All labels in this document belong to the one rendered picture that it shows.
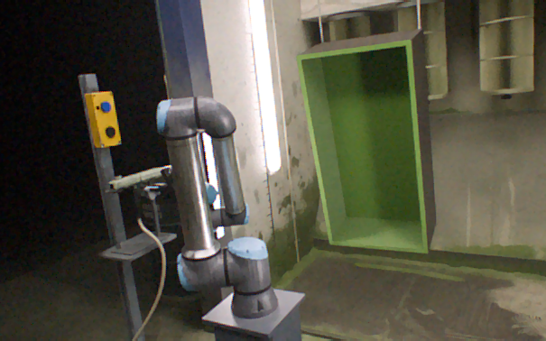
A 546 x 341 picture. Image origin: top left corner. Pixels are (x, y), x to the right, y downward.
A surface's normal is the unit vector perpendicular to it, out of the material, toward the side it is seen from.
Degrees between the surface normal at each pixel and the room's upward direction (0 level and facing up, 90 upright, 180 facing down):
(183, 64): 90
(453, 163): 57
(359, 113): 102
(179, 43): 90
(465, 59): 90
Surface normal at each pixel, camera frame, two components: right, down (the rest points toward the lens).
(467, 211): -0.47, -0.34
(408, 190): -0.44, 0.42
